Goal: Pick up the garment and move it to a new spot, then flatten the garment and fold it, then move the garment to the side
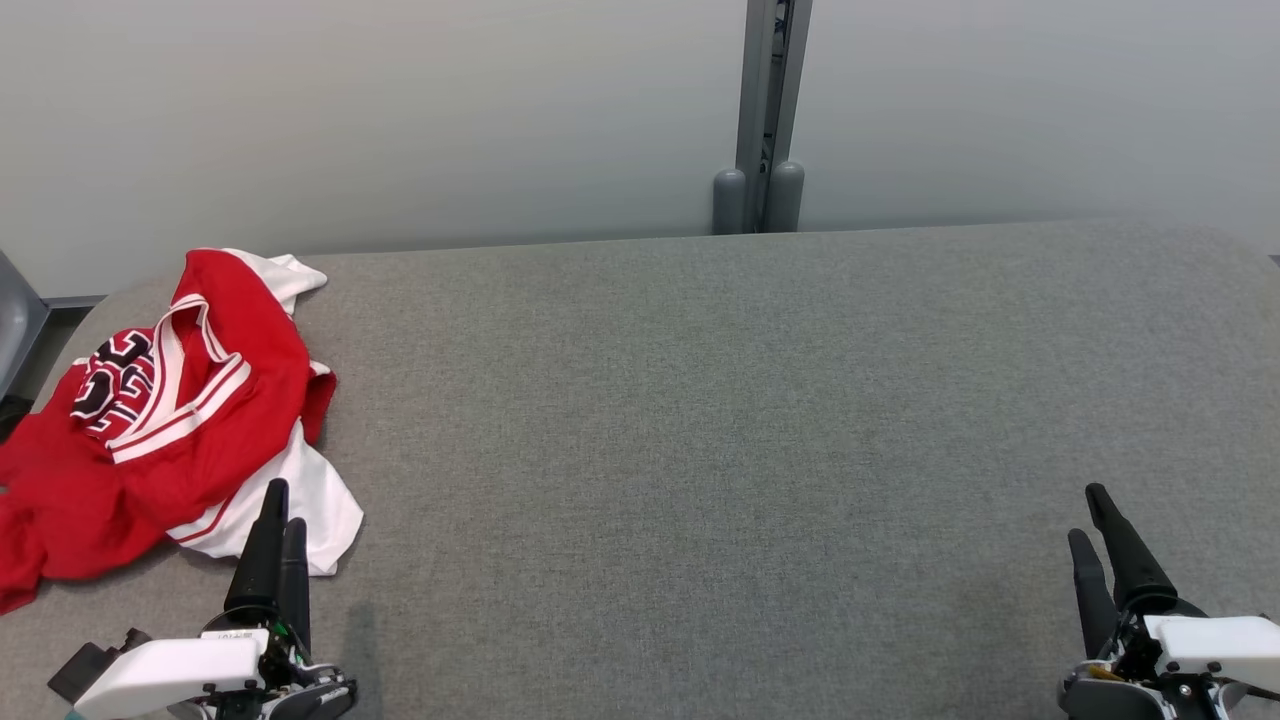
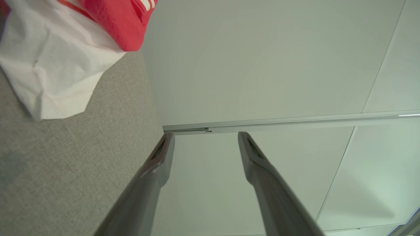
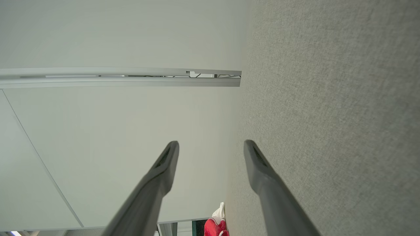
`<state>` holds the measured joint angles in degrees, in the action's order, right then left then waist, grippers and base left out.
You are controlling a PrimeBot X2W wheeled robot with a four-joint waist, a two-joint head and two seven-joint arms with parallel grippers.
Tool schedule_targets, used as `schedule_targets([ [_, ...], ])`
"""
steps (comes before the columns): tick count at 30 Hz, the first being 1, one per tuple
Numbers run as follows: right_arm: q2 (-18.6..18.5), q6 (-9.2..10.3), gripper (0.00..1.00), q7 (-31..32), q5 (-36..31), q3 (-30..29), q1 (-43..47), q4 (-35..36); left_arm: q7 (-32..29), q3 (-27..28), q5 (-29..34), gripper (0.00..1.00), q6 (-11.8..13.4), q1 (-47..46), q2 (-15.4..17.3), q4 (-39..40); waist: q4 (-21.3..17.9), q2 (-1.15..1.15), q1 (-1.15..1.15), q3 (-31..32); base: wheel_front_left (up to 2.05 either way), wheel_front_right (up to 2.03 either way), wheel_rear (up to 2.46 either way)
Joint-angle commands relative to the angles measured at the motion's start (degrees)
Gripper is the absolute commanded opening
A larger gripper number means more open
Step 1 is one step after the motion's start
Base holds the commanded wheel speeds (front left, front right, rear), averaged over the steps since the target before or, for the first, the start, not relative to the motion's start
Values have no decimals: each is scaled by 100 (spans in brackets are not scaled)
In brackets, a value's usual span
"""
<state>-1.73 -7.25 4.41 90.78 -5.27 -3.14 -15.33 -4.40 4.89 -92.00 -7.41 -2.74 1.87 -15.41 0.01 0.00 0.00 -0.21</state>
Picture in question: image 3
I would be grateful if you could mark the bright ceiling light panel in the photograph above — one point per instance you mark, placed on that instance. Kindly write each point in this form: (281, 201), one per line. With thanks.
(15, 233)

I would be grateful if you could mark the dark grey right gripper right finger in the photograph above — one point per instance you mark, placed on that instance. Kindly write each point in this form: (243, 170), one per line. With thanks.
(272, 196)

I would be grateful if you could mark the red and white basketball jersey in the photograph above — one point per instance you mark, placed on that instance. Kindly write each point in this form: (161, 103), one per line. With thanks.
(215, 228)

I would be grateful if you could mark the grey metal partition post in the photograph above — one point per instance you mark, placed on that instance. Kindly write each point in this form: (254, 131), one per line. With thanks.
(115, 82)

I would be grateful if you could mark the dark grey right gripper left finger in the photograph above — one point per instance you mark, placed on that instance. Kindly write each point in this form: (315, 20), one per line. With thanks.
(154, 190)

